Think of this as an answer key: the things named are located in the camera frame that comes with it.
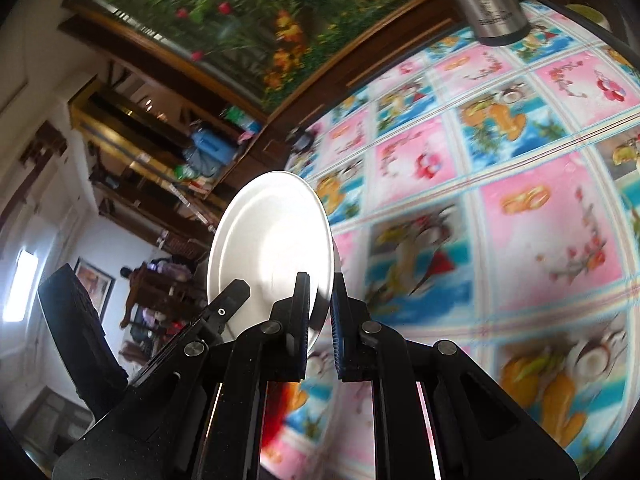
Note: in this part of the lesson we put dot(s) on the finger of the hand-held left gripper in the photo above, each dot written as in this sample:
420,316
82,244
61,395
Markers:
225,305

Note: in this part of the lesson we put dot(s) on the framed wall picture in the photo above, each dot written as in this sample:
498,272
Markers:
95,285

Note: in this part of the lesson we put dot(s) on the white plate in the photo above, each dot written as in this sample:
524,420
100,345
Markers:
270,230

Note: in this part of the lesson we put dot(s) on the green packet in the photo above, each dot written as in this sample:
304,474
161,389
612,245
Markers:
186,171

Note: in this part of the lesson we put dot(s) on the dark wooden cabinet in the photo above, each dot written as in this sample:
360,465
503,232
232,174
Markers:
360,55

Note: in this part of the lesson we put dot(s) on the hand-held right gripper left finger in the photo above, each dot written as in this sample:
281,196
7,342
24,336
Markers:
300,330

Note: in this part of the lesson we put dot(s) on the ceiling light panel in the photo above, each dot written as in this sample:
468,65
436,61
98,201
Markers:
20,285

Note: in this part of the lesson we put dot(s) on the floral garden wall panel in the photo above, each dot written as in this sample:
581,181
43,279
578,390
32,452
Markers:
225,10

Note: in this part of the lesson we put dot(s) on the bright blue thermos flask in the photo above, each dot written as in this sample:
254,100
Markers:
215,145

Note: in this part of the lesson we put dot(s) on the stainless steel thermos jug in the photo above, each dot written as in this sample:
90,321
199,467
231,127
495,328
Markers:
485,0

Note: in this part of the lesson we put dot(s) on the green bottle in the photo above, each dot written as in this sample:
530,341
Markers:
242,121

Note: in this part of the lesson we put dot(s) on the pink cloth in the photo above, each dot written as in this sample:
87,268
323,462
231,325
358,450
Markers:
247,137

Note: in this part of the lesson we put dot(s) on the grey-blue thermos flask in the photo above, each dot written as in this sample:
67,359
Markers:
200,162

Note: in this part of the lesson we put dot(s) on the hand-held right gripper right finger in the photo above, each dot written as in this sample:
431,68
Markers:
339,330

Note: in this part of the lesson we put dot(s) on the black round device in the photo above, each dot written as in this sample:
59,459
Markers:
300,140

